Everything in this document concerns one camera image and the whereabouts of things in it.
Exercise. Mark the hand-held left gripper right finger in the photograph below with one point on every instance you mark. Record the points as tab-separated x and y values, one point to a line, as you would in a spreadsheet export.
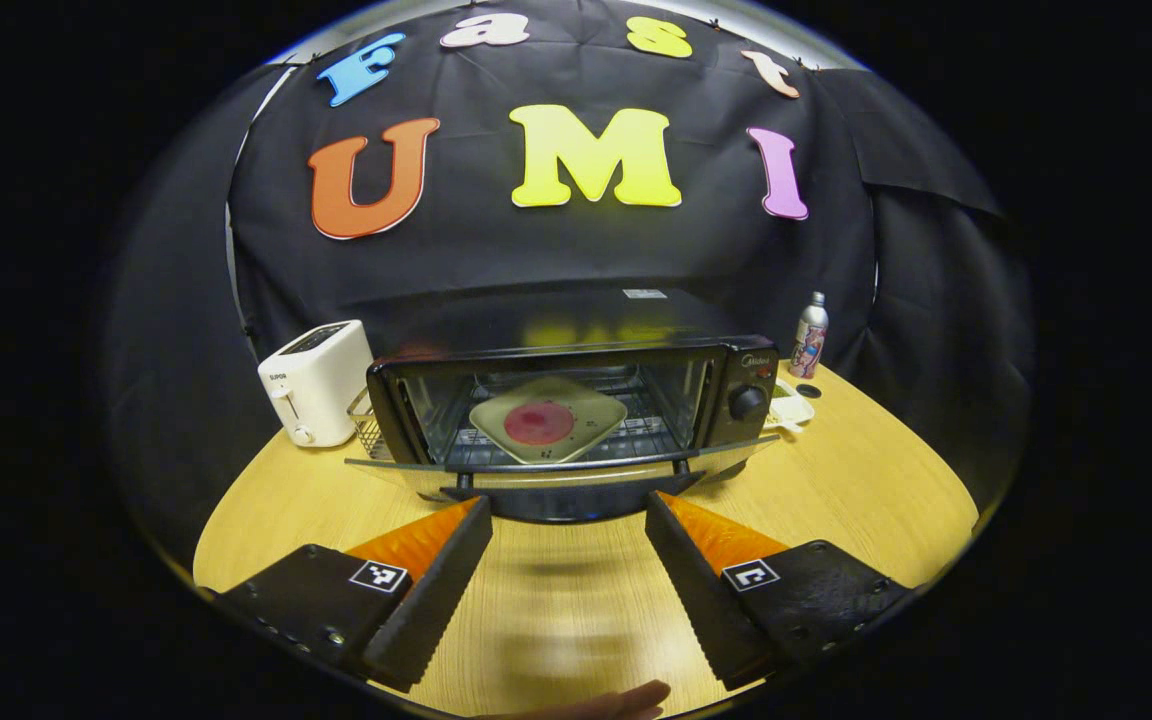
701	600

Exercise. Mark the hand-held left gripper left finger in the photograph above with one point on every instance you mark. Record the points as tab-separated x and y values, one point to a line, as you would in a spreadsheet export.
431	600

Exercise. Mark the cream square plate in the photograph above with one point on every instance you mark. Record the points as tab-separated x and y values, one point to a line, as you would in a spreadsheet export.
596	420

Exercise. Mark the pink round meat slice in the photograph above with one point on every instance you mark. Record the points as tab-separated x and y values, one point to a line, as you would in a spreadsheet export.
539	424

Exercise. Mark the white toaster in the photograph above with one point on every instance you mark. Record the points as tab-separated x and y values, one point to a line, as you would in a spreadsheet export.
321	385

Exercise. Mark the silver printed bottle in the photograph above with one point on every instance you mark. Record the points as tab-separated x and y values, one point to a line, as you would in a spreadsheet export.
809	340

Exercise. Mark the black backdrop cloth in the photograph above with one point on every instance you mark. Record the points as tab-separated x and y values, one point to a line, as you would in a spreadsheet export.
556	250

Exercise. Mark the white divided snack plate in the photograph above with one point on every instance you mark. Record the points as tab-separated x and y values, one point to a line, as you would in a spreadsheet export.
791	410

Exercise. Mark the black electric oven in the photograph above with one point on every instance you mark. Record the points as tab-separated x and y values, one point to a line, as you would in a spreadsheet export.
746	400

